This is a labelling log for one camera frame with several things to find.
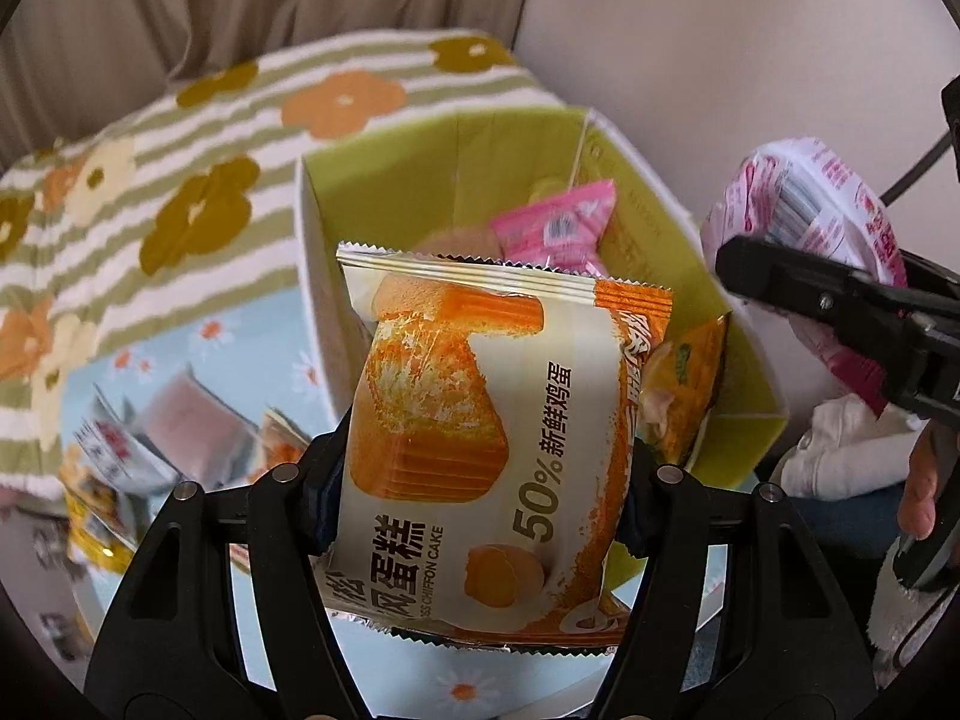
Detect white pink round snack pack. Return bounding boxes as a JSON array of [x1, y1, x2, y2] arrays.
[[700, 135, 911, 418]]

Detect orange chiffon cake packet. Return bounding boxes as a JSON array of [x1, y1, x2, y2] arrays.
[[319, 242, 672, 652]]

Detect pink striped snack packet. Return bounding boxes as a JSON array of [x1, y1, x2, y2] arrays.
[[490, 181, 617, 277]]

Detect Member's Mark waffle cookie pack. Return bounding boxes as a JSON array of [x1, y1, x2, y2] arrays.
[[413, 224, 503, 260]]

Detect person's right hand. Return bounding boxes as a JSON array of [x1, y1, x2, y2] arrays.
[[896, 424, 939, 539]]

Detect yellow snack packet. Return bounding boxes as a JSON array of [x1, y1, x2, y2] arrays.
[[59, 442, 139, 574]]

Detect white red snack packet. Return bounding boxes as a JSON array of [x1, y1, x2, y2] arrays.
[[73, 387, 181, 497]]

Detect grey purple snack packet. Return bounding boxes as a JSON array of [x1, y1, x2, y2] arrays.
[[132, 367, 256, 489]]

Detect yellow orange snack bag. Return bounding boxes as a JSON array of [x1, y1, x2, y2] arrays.
[[640, 314, 729, 466]]

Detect blue daisy tablecloth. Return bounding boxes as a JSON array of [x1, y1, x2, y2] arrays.
[[83, 260, 708, 718]]

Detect floral striped blanket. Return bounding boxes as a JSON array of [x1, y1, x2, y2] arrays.
[[2, 29, 555, 499]]

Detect green cardboard storage box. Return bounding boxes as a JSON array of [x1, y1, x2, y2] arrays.
[[294, 106, 790, 593]]

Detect beige curtain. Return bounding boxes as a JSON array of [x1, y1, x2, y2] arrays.
[[2, 0, 524, 164]]

